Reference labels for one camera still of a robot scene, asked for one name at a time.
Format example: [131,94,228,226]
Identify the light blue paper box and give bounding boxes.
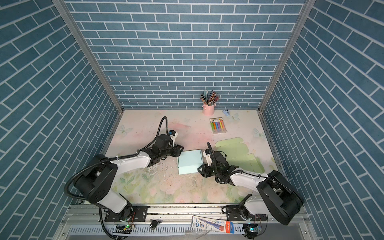
[177,150,203,175]

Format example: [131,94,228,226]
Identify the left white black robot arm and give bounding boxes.
[65,130,184,221]

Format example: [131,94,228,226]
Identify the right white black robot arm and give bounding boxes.
[198,149,305,226]

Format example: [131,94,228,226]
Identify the light green flat paper box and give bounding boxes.
[215,138,265,173]

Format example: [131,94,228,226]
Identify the pack of coloured markers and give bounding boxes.
[210,117,227,134]

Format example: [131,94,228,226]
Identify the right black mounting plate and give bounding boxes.
[222,205,268,222]

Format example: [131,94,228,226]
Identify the black mounting plate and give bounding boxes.
[105,205,149,223]
[222,205,268,222]

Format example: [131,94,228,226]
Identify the pink pencil cup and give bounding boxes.
[203,104,216,116]

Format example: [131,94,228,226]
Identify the white red blue package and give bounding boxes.
[192,216,235,234]

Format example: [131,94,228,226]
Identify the coloured pencils bundle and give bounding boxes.
[200,91,220,106]

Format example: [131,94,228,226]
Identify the right green lit device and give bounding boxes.
[243,224,259,240]

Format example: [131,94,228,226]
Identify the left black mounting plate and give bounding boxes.
[105,205,149,223]

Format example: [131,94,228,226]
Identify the small black knob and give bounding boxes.
[150,220,160,231]

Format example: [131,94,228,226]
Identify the left green circuit board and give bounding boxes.
[113,225,133,236]

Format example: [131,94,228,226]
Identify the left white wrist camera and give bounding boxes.
[168,130,178,145]

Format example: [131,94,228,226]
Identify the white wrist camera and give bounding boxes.
[168,130,178,145]
[203,149,213,166]

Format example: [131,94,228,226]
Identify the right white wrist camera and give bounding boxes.
[203,149,213,166]

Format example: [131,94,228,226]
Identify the right black cable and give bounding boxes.
[206,141,304,208]

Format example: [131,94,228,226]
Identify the left black corrugated cable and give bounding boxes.
[63,116,169,240]

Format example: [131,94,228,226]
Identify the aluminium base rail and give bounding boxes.
[53,204,317,240]

